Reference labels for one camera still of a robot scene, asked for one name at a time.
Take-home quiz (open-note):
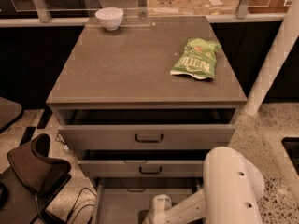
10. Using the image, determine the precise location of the white diagonal post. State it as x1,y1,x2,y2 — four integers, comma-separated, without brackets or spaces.
243,0,299,116

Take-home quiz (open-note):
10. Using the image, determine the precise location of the left cardboard box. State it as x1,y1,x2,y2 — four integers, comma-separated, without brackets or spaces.
147,0,194,16

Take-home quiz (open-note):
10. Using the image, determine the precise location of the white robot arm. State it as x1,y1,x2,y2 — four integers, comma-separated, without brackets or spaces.
142,147,264,224

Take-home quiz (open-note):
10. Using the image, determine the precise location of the green kettle chips bag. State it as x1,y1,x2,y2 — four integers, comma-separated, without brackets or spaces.
170,38,221,79

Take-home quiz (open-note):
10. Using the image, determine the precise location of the black floor cable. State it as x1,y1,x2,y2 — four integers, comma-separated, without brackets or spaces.
65,187,97,224

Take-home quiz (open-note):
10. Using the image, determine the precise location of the grey middle drawer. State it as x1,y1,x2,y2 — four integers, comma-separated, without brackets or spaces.
78,149,209,177

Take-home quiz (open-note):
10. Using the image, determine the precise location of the right cardboard box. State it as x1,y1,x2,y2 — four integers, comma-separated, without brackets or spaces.
190,0,239,15

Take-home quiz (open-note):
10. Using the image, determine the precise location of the dark round table edge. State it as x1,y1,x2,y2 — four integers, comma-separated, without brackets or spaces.
0,97,23,133

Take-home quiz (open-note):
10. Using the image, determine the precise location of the grey top drawer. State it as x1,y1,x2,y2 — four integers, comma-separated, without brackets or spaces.
59,108,235,150

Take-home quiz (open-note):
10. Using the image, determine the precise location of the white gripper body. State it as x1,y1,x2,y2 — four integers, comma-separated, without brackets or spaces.
142,194,172,224

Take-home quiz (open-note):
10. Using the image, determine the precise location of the grey drawer cabinet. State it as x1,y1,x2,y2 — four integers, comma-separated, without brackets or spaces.
45,15,248,224

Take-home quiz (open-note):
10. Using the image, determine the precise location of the dark brown chair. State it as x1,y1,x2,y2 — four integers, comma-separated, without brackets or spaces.
0,134,71,224

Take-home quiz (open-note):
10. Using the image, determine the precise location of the cardboard box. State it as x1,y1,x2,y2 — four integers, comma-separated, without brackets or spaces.
190,0,239,15
147,0,194,16

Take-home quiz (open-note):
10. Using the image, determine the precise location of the white ceramic bowl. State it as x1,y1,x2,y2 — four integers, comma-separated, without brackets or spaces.
95,7,124,31

